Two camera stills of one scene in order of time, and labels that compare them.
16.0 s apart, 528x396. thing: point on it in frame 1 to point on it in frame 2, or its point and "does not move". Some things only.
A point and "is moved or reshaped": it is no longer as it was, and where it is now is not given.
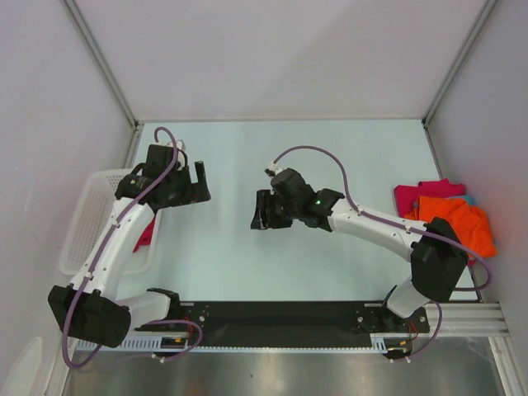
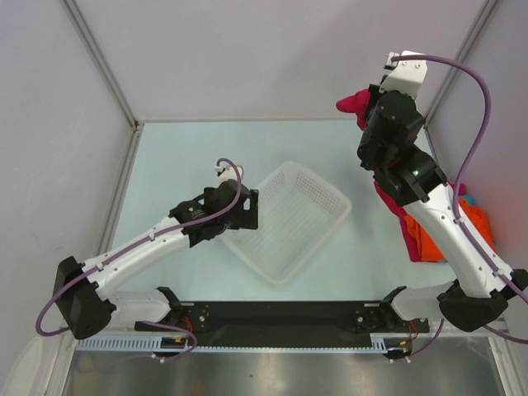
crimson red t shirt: (145, 236) is moved or reshaped
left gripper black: (195, 192) to (248, 215)
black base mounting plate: (286, 322) does not move
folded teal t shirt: (469, 200) does not move
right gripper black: (264, 215) to (376, 93)
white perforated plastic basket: (88, 202) to (299, 212)
